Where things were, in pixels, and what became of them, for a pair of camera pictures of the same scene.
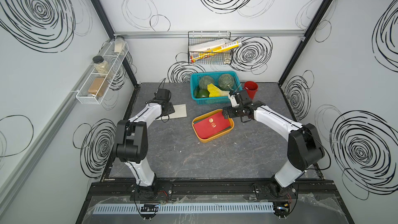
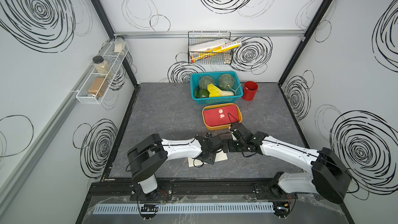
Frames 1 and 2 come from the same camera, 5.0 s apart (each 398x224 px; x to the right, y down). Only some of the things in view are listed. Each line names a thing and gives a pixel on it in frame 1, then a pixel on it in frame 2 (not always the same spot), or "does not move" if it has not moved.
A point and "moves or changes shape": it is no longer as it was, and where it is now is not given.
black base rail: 213,190 does not move
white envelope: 180,111 to 220,155
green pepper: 202,93 does not move
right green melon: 226,82 does not move
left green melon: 204,81 does not move
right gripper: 229,114 to 230,147
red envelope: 211,125 moves or changes shape
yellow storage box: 211,125 to 221,127
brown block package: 95,85 does not move
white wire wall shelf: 96,82 does not move
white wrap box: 208,44 does not move
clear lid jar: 119,44 does not move
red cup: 251,87 does not move
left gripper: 170,108 to 211,159
